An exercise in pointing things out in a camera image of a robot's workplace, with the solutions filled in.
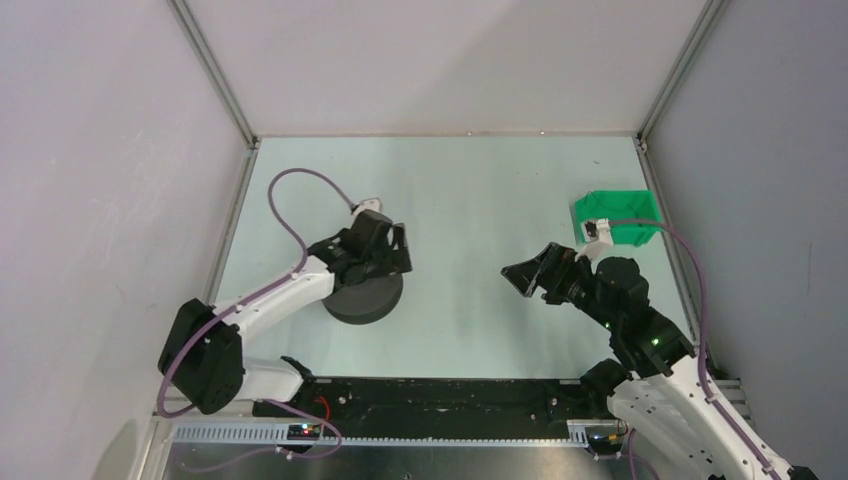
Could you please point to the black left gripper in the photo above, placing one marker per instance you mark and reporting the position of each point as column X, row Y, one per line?
column 395, row 260

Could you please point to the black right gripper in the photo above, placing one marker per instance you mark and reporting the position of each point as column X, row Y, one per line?
column 546, row 270

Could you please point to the dark grey cable spool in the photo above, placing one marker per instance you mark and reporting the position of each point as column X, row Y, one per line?
column 367, row 302

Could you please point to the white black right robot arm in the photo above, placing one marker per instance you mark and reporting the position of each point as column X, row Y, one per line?
column 654, row 382

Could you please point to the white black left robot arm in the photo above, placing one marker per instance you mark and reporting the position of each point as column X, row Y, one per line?
column 204, row 354

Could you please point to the green plastic bin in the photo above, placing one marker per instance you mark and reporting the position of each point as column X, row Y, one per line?
column 622, row 205

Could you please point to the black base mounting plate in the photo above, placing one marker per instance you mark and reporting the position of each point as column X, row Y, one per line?
column 449, row 409

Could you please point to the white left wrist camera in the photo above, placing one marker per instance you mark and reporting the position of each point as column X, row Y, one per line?
column 370, row 204

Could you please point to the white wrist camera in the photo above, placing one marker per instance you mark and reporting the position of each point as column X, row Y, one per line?
column 370, row 204
column 598, row 238

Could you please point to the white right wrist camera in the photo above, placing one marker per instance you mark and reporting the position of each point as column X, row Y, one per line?
column 598, row 238

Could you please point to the aluminium corner frame post left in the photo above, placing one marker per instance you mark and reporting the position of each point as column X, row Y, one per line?
column 206, row 57

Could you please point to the aluminium corner frame post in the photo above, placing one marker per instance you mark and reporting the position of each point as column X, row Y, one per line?
column 705, row 23
column 206, row 57

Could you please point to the aluminium corner frame post right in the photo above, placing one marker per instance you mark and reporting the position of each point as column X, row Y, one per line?
column 705, row 23

